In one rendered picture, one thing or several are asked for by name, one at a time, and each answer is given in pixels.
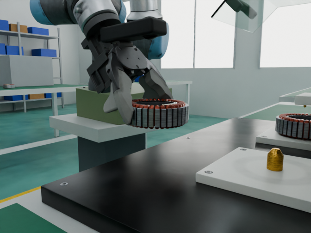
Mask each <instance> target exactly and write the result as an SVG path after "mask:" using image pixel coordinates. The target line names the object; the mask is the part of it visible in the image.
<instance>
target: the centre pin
mask: <svg viewBox="0 0 311 233"><path fill-rule="evenodd" d="M283 160H284V155H283V153H282V152H281V150H280V149H279V148H272V149H271V150H270V151H269V152H268V154H267V169H268V170H271V171H275V172H280V171H282V170H283Z"/></svg>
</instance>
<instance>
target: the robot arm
mask: <svg viewBox="0 0 311 233"><path fill-rule="evenodd" d="M129 1H130V14H129V15H128V16H127V17H126V15H127V11H126V7H125V5H124V3H123V1H122V0H30V11H31V13H32V16H33V17H34V19H35V20H36V21H37V22H39V23H40V24H43V25H54V26H57V25H79V27H80V29H81V31H82V33H84V35H85V37H86V38H85V39H84V40H83V41H82V42H81V45H82V47H83V49H89V50H90V51H91V53H92V64H91V65H90V66H89V67H88V68H87V72H88V74H89V76H90V78H89V82H88V89H89V90H91V91H97V93H98V94H100V93H108V92H110V95H109V97H108V99H107V100H106V102H105V103H104V108H103V110H104V112H105V113H110V112H113V111H116V110H118V111H119V113H120V115H121V117H122V118H123V120H124V122H125V123H126V125H128V126H129V125H131V122H132V118H133V114H134V109H133V106H132V96H131V93H130V89H131V86H132V83H133V81H134V80H135V79H136V78H137V77H138V76H140V78H139V80H138V81H139V84H140V85H141V86H142V88H143V89H144V94H143V99H145V98H147V99H149V98H151V99H154V98H156V100H157V99H158V98H160V99H162V98H164V99H174V98H173V96H172V94H171V92H170V89H169V88H168V86H167V84H166V81H165V80H164V78H163V77H162V75H161V74H160V72H159V71H158V69H157V68H156V67H155V65H154V64H153V63H152V62H151V61H150V60H151V59H161V58H162V57H163V56H164V55H165V53H166V51H167V47H168V41H169V25H168V23H167V22H166V21H165V20H163V15H162V14H161V13H160V12H159V11H158V9H157V0H129ZM125 19H126V22H125ZM143 74H144V75H143Z"/></svg>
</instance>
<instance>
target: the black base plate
mask: <svg viewBox="0 0 311 233"><path fill-rule="evenodd" d="M275 124H276V121H268V120H258V119H249V118H240V117H235V118H232V119H229V120H226V121H224V122H221V123H217V124H215V125H212V126H209V127H207V128H204V129H201V130H198V131H195V132H192V133H189V134H187V135H184V136H181V137H178V138H175V139H172V140H169V141H167V142H164V143H161V144H158V145H155V146H152V147H149V148H147V149H144V150H141V151H138V152H136V153H132V154H129V155H127V156H124V157H121V158H119V159H115V160H113V161H110V162H107V163H104V164H101V165H99V166H96V167H93V168H90V169H87V170H84V171H81V172H79V173H76V174H73V175H70V176H67V177H65V178H61V179H59V180H56V181H53V182H50V183H48V184H44V185H42V186H41V197H42V202H43V203H45V204H46V205H48V206H50V207H52V208H54V209H56V210H58V211H60V212H62V213H63V214H65V215H67V216H69V217H71V218H73V219H75V220H77V221H79V222H80V223H82V224H84V225H86V226H88V227H90V228H92V229H94V230H96V231H97V232H99V233H311V213H309V212H305V211H302V210H298V209H295V208H291V207H287V206H283V205H280V204H276V203H273V202H268V201H265V200H261V199H258V198H254V197H250V196H246V195H243V194H239V193H235V192H232V191H229V190H224V189H221V188H217V187H214V186H210V185H206V184H202V183H199V182H196V173H197V172H199V171H200V170H202V169H204V168H205V167H207V166H208V165H210V164H212V163H213V162H215V161H217V160H218V159H220V158H222V157H224V156H225V155H227V154H228V153H230V152H232V151H233V150H235V149H237V148H238V147H243V148H248V149H254V150H260V151H265V152H269V151H270V150H271V149H272V148H279V149H280V150H281V152H282V153H283V154H284V155H290V156H295V157H301V158H307V159H311V151H309V150H303V149H296V148H290V147H282V146H276V145H269V144H263V143H257V142H255V141H256V137H257V136H258V135H260V134H261V133H263V132H265V131H266V130H268V129H270V128H271V127H273V126H274V125H275Z"/></svg>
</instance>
